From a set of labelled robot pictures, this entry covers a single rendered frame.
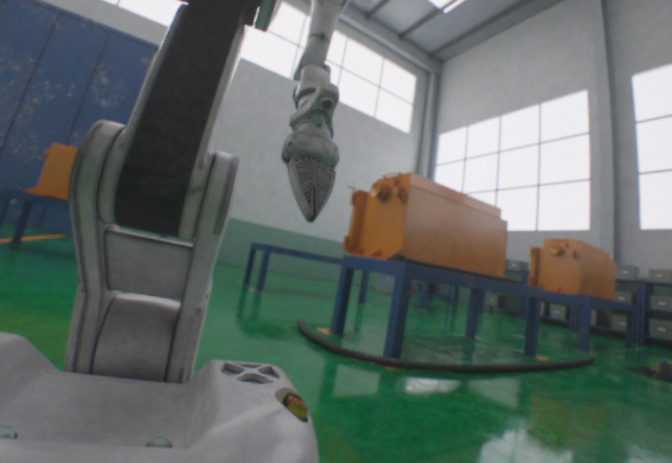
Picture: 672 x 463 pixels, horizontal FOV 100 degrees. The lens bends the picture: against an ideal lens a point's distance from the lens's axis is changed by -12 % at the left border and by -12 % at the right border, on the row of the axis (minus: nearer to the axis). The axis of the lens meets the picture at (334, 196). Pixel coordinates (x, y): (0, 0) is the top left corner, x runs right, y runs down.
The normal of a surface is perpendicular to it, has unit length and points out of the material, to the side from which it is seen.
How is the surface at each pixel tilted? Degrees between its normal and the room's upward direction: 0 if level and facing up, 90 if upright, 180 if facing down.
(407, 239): 90
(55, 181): 90
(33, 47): 90
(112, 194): 115
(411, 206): 90
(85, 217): 139
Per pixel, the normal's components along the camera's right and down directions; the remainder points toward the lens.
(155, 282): 0.11, 0.65
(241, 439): 0.61, -0.77
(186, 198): 0.32, 0.14
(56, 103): 0.51, -0.09
